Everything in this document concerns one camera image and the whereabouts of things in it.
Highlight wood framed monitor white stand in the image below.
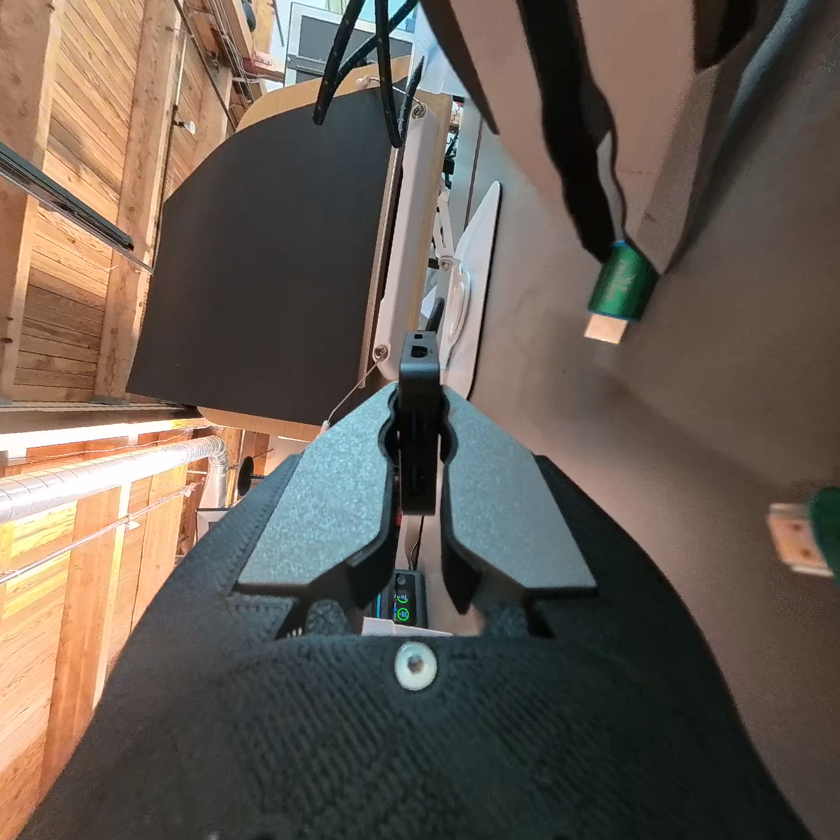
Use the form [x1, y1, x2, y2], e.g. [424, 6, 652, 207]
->
[126, 56, 503, 437]

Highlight black port adapter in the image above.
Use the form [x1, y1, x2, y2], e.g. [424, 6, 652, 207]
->
[398, 297, 448, 517]

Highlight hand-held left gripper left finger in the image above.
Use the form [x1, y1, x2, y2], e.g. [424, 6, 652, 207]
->
[234, 382, 403, 608]

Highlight black power station lit display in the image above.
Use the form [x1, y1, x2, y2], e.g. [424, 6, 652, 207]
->
[390, 570, 431, 629]

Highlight black braided hdmi cable green plugs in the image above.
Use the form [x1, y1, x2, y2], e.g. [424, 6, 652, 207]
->
[314, 0, 840, 580]

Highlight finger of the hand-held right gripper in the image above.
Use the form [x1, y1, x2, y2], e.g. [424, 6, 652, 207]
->
[571, 0, 742, 275]
[419, 0, 624, 260]

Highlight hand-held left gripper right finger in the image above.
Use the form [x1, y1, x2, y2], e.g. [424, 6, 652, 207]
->
[437, 386, 599, 616]

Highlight white framed background monitor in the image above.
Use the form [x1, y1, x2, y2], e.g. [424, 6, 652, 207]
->
[284, 2, 421, 88]

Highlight silver ventilation duct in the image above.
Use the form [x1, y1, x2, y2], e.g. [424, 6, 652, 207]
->
[0, 435, 228, 526]

